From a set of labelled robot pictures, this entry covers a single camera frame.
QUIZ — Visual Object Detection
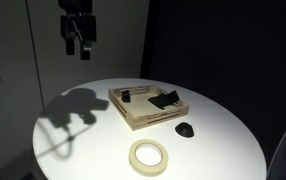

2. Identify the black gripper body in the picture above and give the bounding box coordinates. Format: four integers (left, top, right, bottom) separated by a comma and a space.
58, 0, 85, 42

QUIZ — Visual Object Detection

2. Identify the small black clip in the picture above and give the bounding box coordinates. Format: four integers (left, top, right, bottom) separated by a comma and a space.
120, 88, 133, 104

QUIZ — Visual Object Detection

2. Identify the beige masking tape roll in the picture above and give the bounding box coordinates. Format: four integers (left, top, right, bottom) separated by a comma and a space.
128, 138, 169, 176

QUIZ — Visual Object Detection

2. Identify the light wooden slotted tray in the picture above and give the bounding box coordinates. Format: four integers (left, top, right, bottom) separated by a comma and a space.
108, 84, 191, 132

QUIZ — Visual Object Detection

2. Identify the small black dome knob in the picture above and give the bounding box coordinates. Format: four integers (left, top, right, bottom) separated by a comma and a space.
174, 121, 195, 139

